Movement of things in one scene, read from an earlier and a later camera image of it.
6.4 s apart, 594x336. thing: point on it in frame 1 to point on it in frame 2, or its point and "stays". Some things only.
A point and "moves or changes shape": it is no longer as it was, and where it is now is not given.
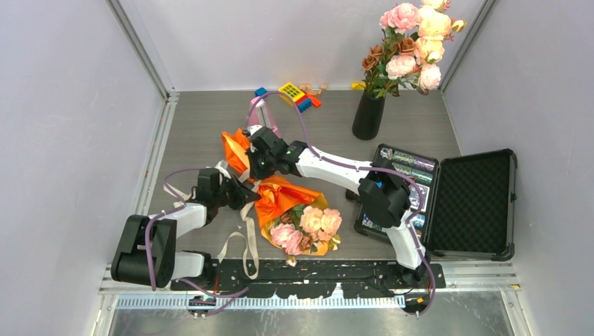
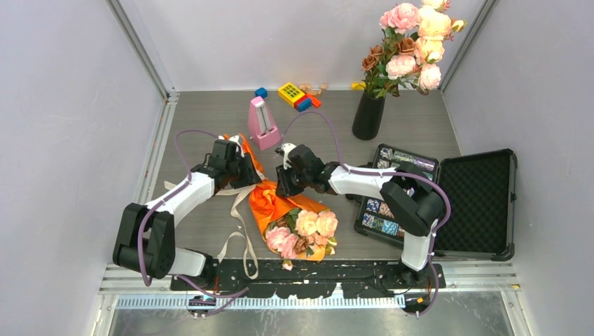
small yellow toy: x=358 y=86 stays
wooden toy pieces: x=307 y=88 stays
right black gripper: x=256 y=171 to x=284 y=188
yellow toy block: x=290 y=94 stays
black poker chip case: x=468 y=202 stays
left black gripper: x=242 y=193 to x=250 y=177
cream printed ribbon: x=246 y=234 moves or changes shape
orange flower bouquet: x=294 y=220 stays
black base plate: x=313 y=278 stays
